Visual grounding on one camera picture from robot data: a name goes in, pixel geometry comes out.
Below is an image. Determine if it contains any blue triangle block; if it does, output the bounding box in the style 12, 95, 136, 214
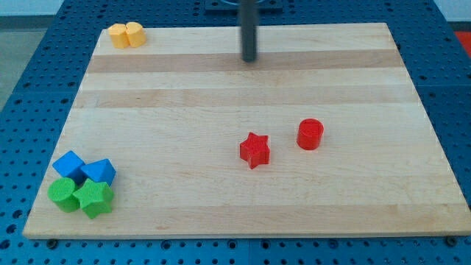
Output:
80, 159, 116, 186

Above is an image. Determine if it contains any red star block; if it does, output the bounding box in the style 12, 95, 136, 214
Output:
239, 132, 270, 169

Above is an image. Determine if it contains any red cylinder block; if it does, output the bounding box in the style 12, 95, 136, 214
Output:
297, 119, 324, 150

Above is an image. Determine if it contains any light wooden board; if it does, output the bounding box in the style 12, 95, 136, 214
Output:
23, 23, 470, 239

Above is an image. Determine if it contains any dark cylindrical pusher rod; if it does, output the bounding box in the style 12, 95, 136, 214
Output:
238, 0, 258, 63

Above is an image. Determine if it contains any yellow heart block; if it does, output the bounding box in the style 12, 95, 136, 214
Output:
126, 21, 146, 48

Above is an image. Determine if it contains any yellow hexagon block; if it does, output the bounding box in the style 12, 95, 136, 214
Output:
107, 24, 130, 49

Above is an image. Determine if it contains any green star block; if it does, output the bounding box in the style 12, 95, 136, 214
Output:
73, 179, 114, 219

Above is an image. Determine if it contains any blue cube block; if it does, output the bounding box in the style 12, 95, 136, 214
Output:
52, 151, 86, 185

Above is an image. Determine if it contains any green cylinder block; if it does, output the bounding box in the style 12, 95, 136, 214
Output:
47, 177, 79, 213

